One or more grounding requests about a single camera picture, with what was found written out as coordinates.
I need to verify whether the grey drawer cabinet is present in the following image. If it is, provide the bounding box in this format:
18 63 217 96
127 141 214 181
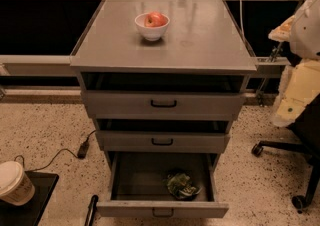
69 0 258 158

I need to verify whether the white ceramic bowl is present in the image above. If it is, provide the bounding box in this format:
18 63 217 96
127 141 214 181
135 13 170 41

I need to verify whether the red apple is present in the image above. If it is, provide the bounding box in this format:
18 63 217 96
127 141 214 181
144 11 167 27

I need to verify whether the grey middle drawer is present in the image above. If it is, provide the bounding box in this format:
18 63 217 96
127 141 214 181
96 131 230 154

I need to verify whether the metal diagonal rod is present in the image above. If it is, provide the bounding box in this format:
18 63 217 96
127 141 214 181
255 41 284 104

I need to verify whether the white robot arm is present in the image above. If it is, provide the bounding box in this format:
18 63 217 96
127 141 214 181
268 0 320 127

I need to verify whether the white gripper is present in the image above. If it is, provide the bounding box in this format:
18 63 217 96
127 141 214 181
268 15 320 127

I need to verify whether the black office chair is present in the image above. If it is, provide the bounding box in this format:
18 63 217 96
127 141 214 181
251 95 320 213

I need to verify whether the black side table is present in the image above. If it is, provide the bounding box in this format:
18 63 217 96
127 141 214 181
0 172 59 226

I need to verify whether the black power adapter cable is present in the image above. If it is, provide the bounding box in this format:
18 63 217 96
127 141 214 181
13 129 97 173

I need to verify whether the white paper coffee cup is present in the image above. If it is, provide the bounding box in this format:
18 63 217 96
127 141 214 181
0 161 35 206

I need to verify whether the black handle bar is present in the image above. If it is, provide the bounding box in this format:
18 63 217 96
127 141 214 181
84 195 99 226

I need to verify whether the grey top drawer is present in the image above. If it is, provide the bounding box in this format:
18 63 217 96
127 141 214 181
81 91 244 121

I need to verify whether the white cable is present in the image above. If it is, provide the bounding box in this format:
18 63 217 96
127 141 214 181
231 0 247 43

